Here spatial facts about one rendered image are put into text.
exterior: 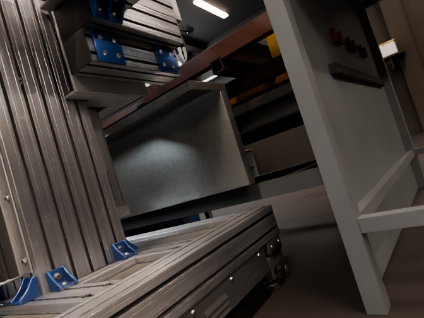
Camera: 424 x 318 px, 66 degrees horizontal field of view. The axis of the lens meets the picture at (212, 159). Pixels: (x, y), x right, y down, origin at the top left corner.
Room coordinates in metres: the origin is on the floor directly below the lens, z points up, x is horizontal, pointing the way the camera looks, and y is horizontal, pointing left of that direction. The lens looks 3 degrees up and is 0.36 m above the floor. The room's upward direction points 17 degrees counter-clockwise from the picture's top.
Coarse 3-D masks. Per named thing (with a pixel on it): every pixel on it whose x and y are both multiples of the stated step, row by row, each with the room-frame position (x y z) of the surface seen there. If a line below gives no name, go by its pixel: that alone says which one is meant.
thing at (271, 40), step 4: (268, 36) 1.22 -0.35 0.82; (272, 36) 1.21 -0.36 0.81; (268, 40) 1.22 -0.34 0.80; (272, 40) 1.21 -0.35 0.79; (268, 44) 1.22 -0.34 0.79; (272, 44) 1.22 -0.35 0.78; (276, 44) 1.21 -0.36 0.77; (272, 48) 1.22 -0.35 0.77; (276, 48) 1.21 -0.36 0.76; (272, 52) 1.22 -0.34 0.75; (276, 52) 1.21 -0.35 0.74; (280, 52) 1.20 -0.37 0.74; (272, 56) 1.22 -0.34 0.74; (276, 56) 1.21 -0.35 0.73
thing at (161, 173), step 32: (224, 96) 1.15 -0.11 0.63; (160, 128) 1.34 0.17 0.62; (192, 128) 1.24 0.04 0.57; (224, 128) 1.16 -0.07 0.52; (128, 160) 1.50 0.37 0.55; (160, 160) 1.38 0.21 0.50; (192, 160) 1.27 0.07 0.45; (224, 160) 1.19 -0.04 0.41; (128, 192) 1.54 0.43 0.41; (160, 192) 1.41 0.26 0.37; (192, 192) 1.30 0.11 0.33
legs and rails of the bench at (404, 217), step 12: (372, 0) 1.65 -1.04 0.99; (360, 216) 0.68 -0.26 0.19; (372, 216) 0.65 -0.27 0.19; (384, 216) 0.64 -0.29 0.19; (396, 216) 0.62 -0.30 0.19; (408, 216) 0.61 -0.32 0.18; (420, 216) 0.60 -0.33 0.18; (360, 228) 0.67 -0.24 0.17; (372, 228) 0.65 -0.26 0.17; (384, 228) 0.64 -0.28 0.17; (396, 228) 0.63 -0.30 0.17
